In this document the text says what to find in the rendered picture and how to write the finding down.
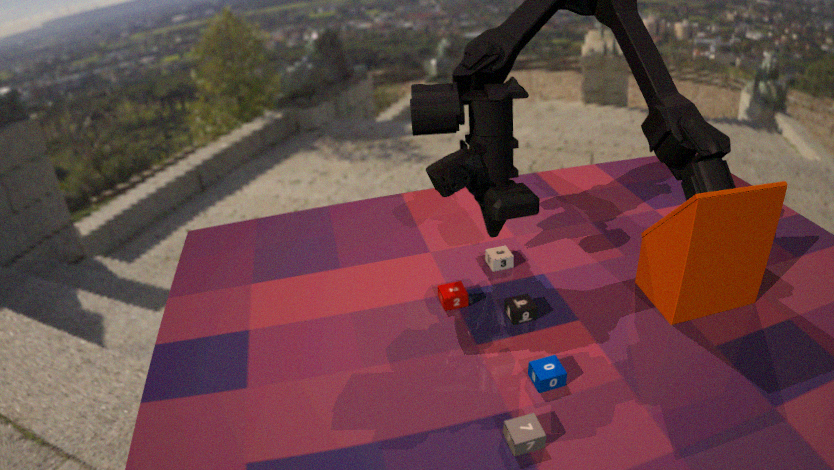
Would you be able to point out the blue block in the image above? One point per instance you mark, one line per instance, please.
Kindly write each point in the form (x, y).
(547, 373)

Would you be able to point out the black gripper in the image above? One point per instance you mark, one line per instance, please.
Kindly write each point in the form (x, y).
(500, 198)

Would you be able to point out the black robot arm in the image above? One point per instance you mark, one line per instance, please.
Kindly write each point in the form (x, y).
(674, 128)

